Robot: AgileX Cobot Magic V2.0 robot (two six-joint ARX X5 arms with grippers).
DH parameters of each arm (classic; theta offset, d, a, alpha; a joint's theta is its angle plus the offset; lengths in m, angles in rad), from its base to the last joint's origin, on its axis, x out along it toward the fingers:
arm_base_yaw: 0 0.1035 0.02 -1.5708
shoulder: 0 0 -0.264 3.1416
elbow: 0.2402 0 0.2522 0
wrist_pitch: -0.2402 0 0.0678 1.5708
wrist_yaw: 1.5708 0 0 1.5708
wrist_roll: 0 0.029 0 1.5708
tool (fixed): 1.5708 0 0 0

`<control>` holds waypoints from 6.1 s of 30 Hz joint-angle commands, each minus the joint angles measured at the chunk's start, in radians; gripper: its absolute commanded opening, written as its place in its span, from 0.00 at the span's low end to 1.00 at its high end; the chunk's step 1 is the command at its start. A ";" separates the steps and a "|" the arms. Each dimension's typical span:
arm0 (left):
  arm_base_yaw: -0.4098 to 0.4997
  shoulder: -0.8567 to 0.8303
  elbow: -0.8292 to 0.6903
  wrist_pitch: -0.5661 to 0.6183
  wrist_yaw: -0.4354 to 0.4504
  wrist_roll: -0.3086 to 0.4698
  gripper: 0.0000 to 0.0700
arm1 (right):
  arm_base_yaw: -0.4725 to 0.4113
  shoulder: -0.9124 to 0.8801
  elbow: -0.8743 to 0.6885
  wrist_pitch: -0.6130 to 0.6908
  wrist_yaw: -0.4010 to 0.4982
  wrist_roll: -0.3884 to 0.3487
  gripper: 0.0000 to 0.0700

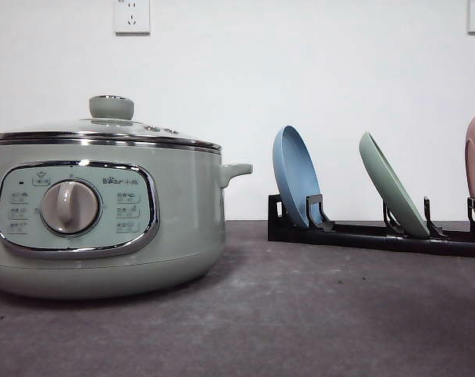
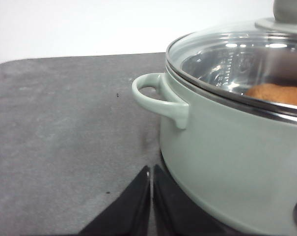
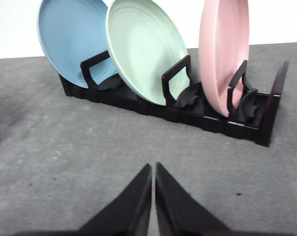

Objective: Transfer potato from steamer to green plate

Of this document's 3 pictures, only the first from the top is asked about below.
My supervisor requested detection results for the glass steamer lid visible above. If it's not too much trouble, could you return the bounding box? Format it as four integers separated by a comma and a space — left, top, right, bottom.
0, 95, 222, 152

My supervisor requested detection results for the green plate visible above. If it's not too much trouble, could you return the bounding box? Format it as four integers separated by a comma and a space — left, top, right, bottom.
359, 132, 429, 239

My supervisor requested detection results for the blue plate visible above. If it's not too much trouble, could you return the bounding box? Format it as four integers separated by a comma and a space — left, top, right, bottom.
272, 126, 322, 227

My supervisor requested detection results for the black plate rack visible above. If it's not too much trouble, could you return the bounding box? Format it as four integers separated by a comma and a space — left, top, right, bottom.
268, 193, 475, 258

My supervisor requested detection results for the green electric steamer pot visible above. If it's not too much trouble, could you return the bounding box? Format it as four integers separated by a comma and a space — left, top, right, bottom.
0, 145, 254, 299

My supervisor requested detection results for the white wall socket left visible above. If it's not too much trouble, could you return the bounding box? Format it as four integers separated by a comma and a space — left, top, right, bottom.
114, 0, 151, 37

